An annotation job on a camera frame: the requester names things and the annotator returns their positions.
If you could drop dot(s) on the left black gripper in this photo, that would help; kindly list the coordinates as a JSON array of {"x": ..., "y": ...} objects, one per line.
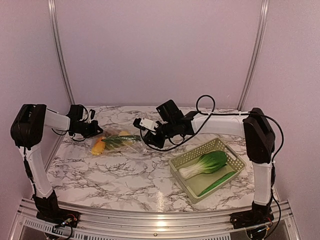
[{"x": 94, "y": 129}]

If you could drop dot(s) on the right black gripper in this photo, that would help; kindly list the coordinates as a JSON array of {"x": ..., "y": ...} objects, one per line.
[{"x": 153, "y": 141}]

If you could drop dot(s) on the clear zip top bag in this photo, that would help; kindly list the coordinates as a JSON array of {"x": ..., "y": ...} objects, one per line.
[{"x": 138, "y": 147}]

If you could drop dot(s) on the green fake bok choy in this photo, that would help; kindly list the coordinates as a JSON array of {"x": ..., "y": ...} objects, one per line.
[{"x": 207, "y": 163}]

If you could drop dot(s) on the green fake cucumber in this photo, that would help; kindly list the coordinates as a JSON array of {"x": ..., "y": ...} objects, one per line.
[{"x": 217, "y": 183}]

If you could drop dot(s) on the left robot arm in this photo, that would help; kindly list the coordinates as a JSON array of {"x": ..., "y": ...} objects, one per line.
[{"x": 27, "y": 133}]

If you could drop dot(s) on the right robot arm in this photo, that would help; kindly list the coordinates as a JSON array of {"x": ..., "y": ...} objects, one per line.
[{"x": 251, "y": 126}]

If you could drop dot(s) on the orange yellow fake corn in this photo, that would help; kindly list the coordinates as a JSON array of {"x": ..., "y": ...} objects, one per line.
[{"x": 98, "y": 147}]

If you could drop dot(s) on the brown fake potato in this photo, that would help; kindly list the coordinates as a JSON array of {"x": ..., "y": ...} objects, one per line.
[{"x": 111, "y": 131}]

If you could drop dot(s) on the dark green fake pepper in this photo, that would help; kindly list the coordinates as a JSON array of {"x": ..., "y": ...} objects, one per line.
[{"x": 119, "y": 141}]

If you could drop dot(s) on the yellow fake lemon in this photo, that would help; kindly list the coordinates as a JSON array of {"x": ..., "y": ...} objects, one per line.
[{"x": 123, "y": 133}]

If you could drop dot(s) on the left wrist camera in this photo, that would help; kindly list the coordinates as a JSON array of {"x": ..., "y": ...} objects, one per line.
[{"x": 80, "y": 113}]

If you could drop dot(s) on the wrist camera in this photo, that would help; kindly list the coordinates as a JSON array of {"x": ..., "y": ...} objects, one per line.
[
  {"x": 145, "y": 124},
  {"x": 80, "y": 113}
]

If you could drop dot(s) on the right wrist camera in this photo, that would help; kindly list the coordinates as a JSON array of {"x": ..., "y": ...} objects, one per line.
[{"x": 145, "y": 124}]

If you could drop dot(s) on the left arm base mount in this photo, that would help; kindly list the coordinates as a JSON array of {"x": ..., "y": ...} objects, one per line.
[{"x": 60, "y": 217}]

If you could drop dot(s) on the aluminium front rail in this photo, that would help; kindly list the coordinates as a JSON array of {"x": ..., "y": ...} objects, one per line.
[{"x": 109, "y": 224}]

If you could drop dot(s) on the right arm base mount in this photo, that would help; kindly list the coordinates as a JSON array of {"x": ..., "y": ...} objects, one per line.
[{"x": 249, "y": 218}]

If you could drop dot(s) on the left aluminium frame post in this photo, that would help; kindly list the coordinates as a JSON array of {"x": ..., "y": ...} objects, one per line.
[{"x": 59, "y": 50}]

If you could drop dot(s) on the aluminium frame post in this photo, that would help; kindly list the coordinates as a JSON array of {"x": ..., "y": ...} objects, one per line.
[
  {"x": 59, "y": 50},
  {"x": 258, "y": 42}
]

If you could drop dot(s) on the right aluminium frame post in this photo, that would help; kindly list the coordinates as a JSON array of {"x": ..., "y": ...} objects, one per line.
[{"x": 258, "y": 42}]

